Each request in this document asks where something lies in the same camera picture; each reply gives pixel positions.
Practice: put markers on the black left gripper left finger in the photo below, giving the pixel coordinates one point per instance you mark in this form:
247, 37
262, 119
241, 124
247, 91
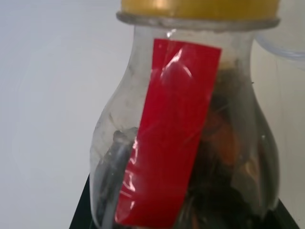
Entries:
83, 212

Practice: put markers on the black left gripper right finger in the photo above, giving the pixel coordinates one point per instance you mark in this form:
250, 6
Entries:
284, 219

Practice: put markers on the clear bottle with red tape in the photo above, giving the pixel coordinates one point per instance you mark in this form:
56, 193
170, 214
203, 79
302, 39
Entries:
176, 133

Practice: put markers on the clear plastic cup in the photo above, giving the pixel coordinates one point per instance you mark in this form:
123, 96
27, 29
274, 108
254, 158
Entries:
281, 48

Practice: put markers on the yellow bottle cap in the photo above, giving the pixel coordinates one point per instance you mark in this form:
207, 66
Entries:
197, 7

